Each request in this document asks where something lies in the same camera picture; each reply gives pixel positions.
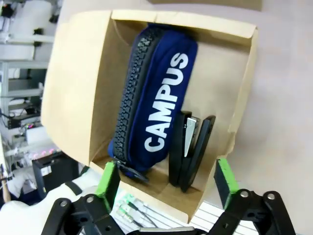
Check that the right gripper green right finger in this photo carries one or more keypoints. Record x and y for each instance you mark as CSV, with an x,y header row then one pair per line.
x,y
226,183

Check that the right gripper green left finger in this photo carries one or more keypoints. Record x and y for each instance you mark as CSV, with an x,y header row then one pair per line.
x,y
107,181

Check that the black stapler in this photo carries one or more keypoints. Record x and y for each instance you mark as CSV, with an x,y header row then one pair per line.
x,y
193,156

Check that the navy blue CAMPUS pencil pouch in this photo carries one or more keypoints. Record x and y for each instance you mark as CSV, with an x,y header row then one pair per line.
x,y
161,98

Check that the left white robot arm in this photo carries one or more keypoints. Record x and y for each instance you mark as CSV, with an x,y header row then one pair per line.
x,y
27,215

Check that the black equipment box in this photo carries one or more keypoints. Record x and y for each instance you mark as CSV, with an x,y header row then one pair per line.
x,y
53,171

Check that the cardboard box with open lid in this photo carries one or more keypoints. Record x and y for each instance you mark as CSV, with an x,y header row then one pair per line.
x,y
78,85

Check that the metal shelf rack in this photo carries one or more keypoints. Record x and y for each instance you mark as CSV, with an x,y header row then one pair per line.
x,y
19,98

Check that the white cylindrical equipment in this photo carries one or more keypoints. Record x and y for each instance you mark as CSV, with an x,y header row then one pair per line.
x,y
31,22

